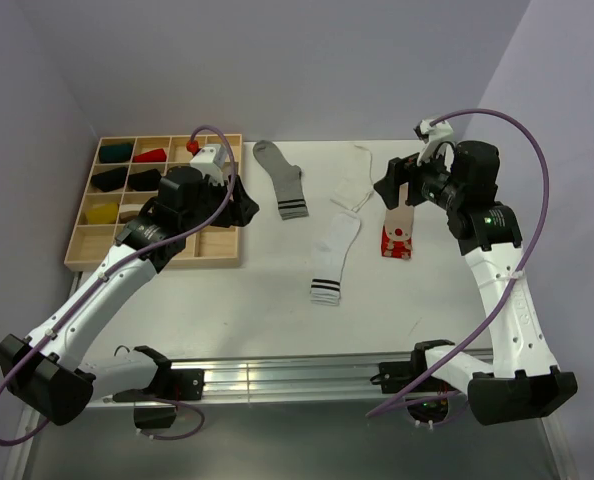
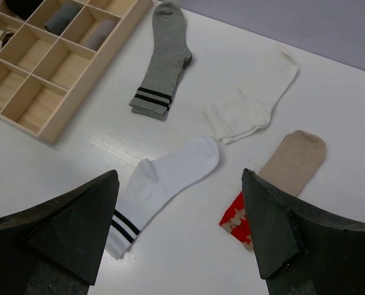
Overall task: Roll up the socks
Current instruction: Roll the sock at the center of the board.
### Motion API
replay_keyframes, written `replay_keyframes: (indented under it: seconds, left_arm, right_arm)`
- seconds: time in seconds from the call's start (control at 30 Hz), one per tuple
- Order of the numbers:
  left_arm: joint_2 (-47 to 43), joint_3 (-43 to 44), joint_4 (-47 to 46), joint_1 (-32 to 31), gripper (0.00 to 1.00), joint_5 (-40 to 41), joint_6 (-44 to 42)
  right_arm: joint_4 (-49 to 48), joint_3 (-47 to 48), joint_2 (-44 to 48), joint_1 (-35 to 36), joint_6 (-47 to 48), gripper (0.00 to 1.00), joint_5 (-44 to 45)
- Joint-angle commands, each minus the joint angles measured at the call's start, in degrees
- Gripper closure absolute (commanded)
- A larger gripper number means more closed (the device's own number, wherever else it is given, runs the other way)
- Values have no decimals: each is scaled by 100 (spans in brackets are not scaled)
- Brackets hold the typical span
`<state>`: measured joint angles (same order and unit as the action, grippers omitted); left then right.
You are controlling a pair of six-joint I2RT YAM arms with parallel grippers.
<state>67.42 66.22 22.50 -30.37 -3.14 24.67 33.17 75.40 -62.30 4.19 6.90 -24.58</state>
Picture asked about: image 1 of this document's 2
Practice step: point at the white brown rolled sock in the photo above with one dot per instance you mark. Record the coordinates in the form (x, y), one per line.
(128, 211)

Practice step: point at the dark green rolled sock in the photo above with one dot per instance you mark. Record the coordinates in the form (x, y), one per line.
(115, 153)

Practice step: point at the white striped sock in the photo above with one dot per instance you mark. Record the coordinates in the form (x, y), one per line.
(329, 255)

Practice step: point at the beige red reindeer sock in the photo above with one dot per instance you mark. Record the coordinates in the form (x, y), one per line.
(396, 241)

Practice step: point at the aluminium mounting rail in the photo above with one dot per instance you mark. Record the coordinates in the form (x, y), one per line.
(290, 379)

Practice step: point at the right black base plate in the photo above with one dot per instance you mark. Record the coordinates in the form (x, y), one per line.
(393, 376)

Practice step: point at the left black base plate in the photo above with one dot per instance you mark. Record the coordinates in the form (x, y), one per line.
(175, 384)

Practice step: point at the grey striped sock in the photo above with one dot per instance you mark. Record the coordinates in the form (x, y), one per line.
(286, 180)

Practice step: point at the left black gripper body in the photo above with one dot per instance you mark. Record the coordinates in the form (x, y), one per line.
(233, 213)

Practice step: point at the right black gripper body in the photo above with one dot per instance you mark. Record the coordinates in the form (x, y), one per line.
(426, 182)

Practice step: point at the black rolled sock left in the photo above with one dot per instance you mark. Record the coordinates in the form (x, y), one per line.
(109, 180)

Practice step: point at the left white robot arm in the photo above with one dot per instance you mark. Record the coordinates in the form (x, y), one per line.
(45, 369)

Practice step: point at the black rolled sock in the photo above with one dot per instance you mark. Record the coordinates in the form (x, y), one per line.
(109, 180)
(144, 181)

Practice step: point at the black rolled sock right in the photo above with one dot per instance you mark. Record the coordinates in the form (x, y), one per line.
(144, 181)

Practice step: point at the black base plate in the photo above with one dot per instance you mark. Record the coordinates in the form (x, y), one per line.
(393, 376)
(175, 384)

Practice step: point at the wooden compartment tray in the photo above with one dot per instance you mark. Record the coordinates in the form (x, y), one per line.
(173, 228)

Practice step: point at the red rolled sock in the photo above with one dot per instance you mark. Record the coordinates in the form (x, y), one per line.
(158, 155)

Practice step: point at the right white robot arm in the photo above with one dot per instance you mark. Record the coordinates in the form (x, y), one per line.
(524, 380)

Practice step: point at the yellow rolled sock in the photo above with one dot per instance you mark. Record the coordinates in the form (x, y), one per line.
(103, 214)

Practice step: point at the plain white sock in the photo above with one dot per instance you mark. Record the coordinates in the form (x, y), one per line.
(355, 185)

